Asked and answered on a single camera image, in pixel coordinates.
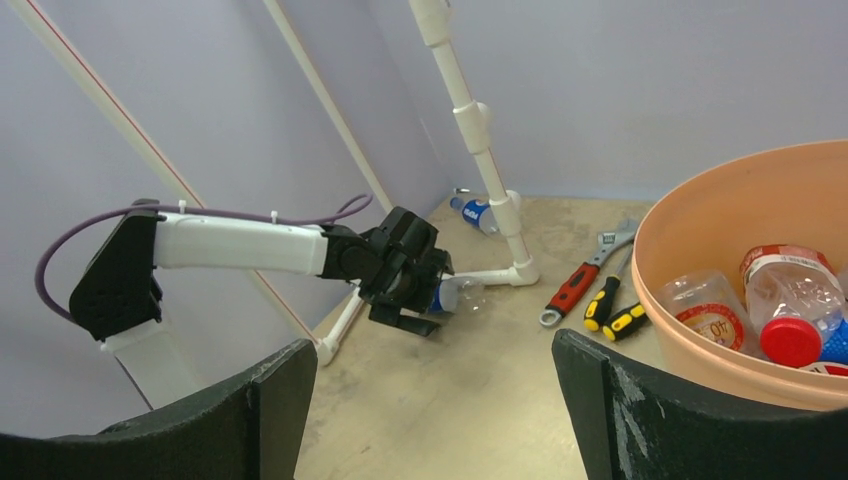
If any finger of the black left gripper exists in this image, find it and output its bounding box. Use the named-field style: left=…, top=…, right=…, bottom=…
left=369, top=304, right=441, bottom=337

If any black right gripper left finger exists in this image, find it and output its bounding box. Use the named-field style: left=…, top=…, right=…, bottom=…
left=1, top=340, right=317, bottom=479

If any Pepsi bottle front edge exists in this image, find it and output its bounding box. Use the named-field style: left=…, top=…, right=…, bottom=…
left=819, top=319, right=848, bottom=365

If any Pepsi bottle far corner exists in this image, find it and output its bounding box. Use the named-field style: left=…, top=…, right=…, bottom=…
left=449, top=196, right=500, bottom=235

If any yellow black screwdriver right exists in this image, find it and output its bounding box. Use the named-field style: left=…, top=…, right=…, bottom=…
left=602, top=302, right=649, bottom=342

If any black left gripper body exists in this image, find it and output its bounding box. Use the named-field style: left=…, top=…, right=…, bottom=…
left=359, top=207, right=454, bottom=313

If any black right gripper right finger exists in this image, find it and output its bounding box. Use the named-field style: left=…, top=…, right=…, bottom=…
left=551, top=329, right=847, bottom=479

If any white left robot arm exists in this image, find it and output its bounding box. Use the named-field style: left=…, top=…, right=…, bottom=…
left=69, top=202, right=453, bottom=409

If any Pepsi bottle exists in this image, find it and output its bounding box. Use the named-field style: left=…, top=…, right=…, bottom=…
left=427, top=276, right=485, bottom=315

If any clear bottle red cap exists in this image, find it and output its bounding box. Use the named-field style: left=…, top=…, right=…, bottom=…
left=656, top=269, right=765, bottom=359

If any red label bottle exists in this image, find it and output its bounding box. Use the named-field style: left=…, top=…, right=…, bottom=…
left=739, top=244, right=847, bottom=368

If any yellow black screwdriver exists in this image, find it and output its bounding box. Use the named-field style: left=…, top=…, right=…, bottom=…
left=602, top=302, right=649, bottom=342
left=583, top=245, right=633, bottom=332

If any yellow black screwdriver left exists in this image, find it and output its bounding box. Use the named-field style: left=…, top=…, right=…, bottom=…
left=583, top=245, right=633, bottom=332

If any white PVC pipe frame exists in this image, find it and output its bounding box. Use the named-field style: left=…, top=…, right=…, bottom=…
left=6, top=0, right=541, bottom=368

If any orange plastic bin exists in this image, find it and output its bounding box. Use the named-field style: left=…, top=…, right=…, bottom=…
left=632, top=140, right=847, bottom=411

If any red handled adjustable wrench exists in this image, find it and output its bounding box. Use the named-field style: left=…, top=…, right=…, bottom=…
left=539, top=218, right=639, bottom=328

